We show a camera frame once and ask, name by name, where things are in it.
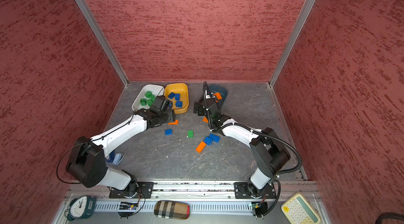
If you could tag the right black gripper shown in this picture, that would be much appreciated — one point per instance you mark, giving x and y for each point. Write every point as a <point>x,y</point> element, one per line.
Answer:
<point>202,106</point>

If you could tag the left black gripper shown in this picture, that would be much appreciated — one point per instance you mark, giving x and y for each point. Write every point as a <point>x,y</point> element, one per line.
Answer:
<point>172,117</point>

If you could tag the green lego cluster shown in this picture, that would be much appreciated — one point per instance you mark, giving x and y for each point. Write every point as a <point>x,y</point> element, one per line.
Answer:
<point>152,98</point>
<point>143,102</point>

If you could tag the green lego cluster top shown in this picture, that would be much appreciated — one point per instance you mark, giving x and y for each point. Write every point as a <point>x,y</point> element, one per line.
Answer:
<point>143,102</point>

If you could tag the green lego small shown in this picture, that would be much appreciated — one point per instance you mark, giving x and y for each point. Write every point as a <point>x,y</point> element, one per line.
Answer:
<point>190,134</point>

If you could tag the blue lego pair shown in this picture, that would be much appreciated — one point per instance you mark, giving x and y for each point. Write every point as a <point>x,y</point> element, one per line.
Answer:
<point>211,139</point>

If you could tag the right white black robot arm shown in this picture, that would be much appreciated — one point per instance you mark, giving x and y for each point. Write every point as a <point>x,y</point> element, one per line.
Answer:
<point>269,153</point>

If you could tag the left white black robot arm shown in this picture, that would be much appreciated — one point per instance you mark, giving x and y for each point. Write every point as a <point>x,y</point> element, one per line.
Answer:
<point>87,159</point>

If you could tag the teal rectangular container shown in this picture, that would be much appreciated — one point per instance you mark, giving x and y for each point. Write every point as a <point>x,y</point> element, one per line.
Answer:
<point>216,88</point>

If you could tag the white rectangular container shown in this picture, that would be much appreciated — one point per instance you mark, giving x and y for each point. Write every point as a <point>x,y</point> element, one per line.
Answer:
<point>157,90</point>

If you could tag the yellow rectangular container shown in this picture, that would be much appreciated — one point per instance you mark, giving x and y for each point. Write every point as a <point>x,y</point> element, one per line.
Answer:
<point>182,89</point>

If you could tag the light blue small object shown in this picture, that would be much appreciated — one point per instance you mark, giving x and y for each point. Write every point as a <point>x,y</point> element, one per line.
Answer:
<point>118,158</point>

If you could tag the blue stapler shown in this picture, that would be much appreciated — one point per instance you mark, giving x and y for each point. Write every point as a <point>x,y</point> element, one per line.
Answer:
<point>110,158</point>

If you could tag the plaid fabric pouch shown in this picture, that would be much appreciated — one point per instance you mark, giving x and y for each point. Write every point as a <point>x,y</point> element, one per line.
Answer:
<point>172,210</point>

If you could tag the green analog clock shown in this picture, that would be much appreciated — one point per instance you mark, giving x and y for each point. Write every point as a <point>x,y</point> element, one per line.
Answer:
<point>81,208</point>

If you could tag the yellow green calculator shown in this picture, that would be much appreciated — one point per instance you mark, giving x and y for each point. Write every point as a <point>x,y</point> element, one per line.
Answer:
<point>299,211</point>

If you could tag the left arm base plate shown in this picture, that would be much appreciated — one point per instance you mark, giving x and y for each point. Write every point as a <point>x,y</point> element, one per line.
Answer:
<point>142,190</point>

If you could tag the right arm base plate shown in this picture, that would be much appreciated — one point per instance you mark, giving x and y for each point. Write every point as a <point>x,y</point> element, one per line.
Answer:
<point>246,190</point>

